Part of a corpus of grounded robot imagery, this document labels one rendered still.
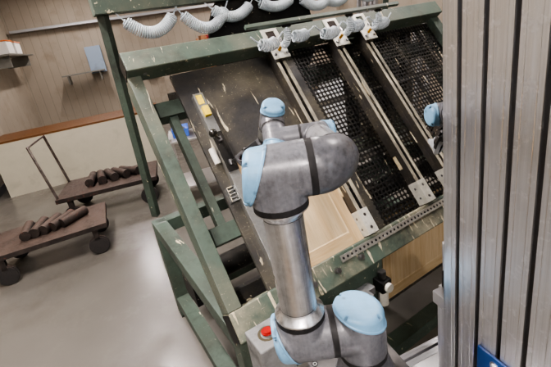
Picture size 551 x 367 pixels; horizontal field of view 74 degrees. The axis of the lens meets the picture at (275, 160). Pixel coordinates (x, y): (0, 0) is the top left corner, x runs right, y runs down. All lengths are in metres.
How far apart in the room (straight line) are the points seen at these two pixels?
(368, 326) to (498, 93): 0.55
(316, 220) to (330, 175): 1.07
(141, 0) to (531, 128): 1.96
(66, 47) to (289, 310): 11.08
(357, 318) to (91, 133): 6.40
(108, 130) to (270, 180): 6.35
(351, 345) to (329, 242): 0.88
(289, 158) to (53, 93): 11.19
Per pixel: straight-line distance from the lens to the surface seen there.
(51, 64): 11.69
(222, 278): 1.52
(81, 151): 7.06
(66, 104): 11.73
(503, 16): 0.60
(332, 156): 0.68
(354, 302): 0.94
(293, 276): 0.80
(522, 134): 0.60
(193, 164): 1.73
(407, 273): 2.52
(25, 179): 7.31
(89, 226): 4.21
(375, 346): 0.95
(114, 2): 2.20
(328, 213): 1.78
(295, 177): 0.67
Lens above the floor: 1.89
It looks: 19 degrees down
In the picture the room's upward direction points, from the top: 10 degrees counter-clockwise
